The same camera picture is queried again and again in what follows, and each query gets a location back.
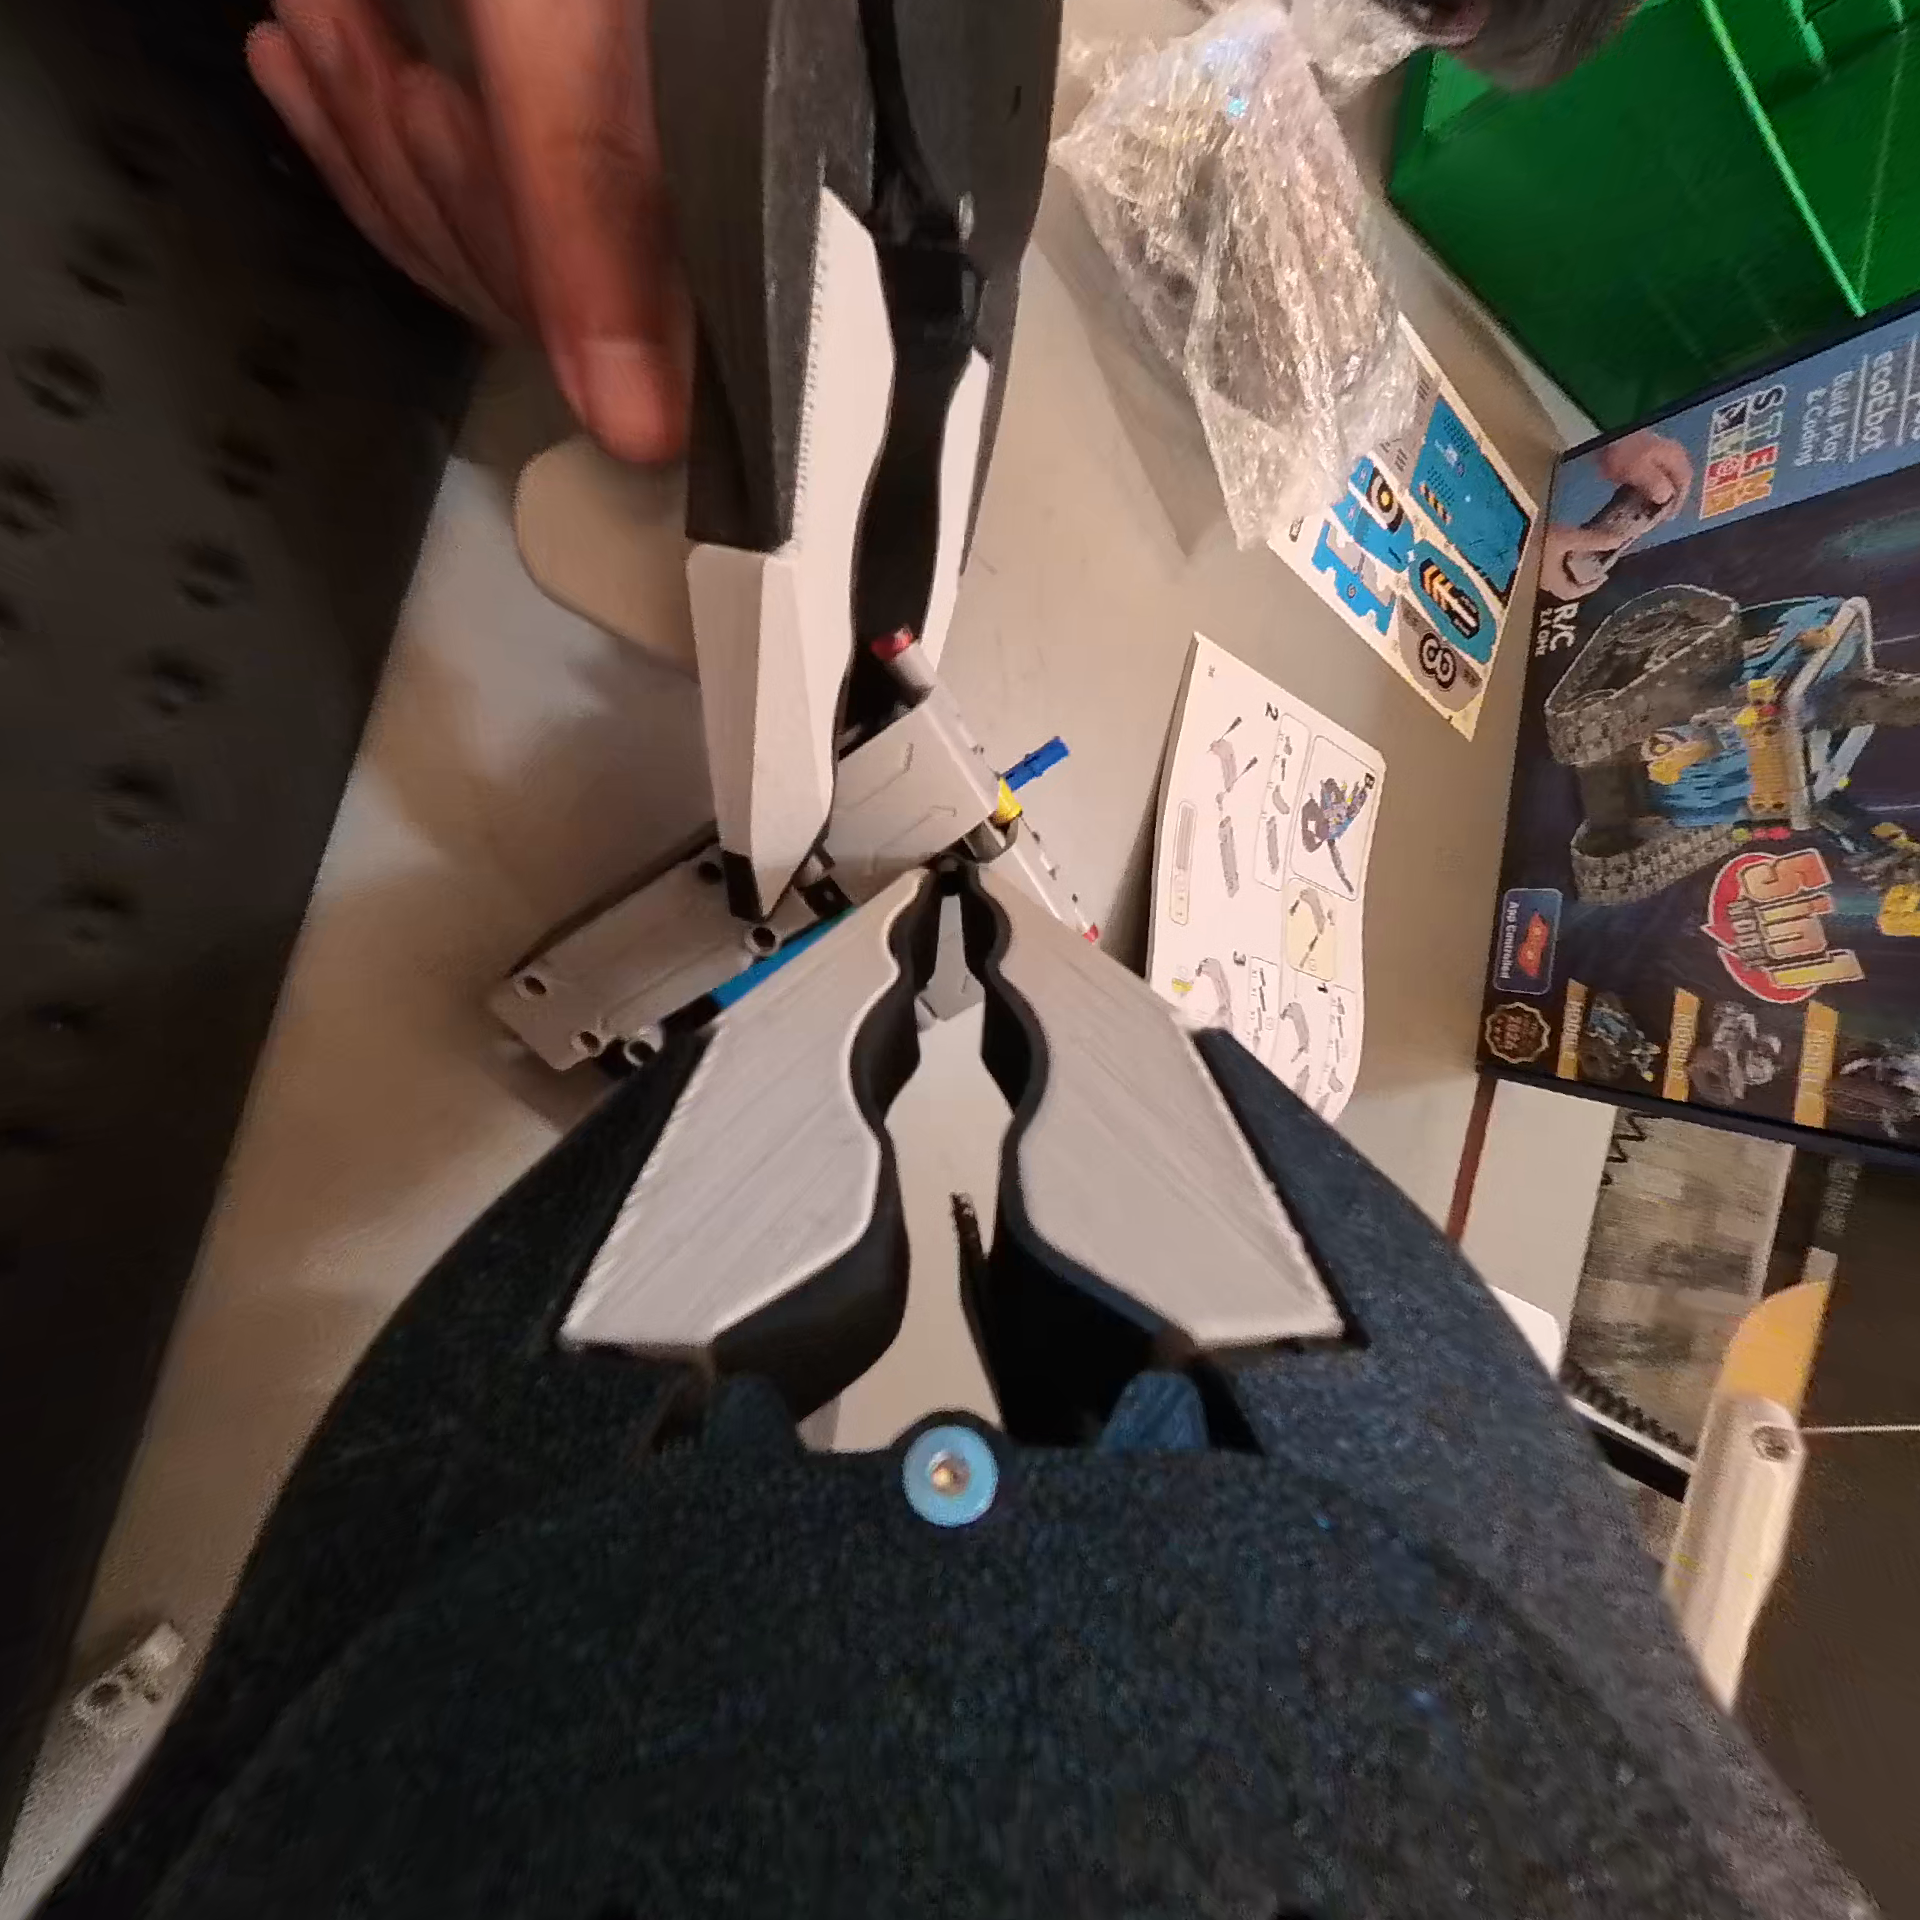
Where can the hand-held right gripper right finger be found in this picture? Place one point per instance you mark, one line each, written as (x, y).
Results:
(1170, 1184)

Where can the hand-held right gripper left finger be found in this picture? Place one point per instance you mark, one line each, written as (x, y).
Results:
(735, 1184)

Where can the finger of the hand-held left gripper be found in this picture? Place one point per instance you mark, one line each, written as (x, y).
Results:
(763, 675)
(960, 495)

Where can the grey brick robot chassis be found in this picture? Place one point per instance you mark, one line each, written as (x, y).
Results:
(630, 973)

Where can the open instruction booklet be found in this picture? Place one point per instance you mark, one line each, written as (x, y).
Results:
(1277, 868)

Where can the blue sticker sheet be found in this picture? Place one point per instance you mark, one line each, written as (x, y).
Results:
(1424, 555)

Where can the black perforated chair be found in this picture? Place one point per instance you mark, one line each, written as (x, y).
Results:
(181, 751)

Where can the robot kit box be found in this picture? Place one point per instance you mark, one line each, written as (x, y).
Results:
(1725, 751)

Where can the green plastic bin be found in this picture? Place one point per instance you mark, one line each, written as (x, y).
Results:
(1622, 195)

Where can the small grey brick piece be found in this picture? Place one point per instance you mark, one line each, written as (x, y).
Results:
(134, 1676)

